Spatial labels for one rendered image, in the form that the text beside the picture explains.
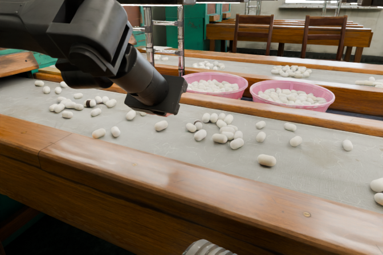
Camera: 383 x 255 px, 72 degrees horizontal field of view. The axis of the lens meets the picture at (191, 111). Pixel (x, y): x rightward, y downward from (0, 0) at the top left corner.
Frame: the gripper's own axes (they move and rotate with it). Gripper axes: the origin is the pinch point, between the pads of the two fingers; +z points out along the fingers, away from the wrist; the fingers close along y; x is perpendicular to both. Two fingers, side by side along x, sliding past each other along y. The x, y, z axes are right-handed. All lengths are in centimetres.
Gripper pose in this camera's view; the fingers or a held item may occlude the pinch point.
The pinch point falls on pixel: (174, 109)
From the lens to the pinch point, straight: 53.1
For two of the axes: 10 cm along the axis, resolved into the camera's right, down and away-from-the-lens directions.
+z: 3.3, 3.4, 8.8
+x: -2.7, 9.3, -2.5
